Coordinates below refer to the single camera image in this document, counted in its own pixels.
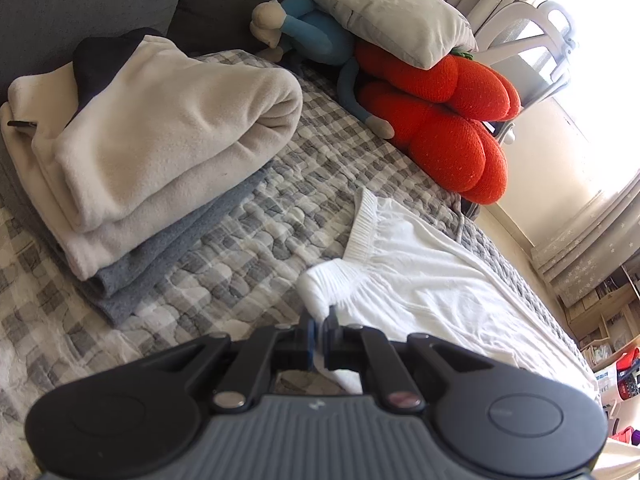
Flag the wooden desk with shelves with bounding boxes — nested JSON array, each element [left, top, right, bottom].
[[565, 265, 640, 363]]

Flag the blue monkey plush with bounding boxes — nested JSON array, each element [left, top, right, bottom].
[[250, 0, 396, 140]]

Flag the white printed pillow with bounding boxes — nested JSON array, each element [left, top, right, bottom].
[[280, 0, 478, 71]]

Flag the white pants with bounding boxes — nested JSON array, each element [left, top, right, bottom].
[[296, 187, 601, 401]]

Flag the folded grey cloth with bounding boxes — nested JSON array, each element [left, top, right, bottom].
[[50, 160, 274, 327]]

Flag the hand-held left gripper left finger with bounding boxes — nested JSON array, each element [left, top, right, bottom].
[[182, 312, 317, 411]]

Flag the dark navy cloth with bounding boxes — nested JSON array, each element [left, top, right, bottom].
[[72, 27, 167, 126]]

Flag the large window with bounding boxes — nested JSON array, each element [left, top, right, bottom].
[[500, 0, 640, 241]]

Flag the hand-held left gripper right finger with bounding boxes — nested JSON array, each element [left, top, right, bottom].
[[322, 305, 453, 411]]

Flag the white office chair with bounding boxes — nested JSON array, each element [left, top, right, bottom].
[[470, 0, 574, 144]]

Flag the white paper bag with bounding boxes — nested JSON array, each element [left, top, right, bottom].
[[595, 360, 621, 402]]

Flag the red pumpkin cushion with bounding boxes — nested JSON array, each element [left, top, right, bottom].
[[355, 40, 523, 206]]

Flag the folded beige fleece blanket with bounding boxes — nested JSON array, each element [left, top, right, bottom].
[[0, 35, 304, 282]]

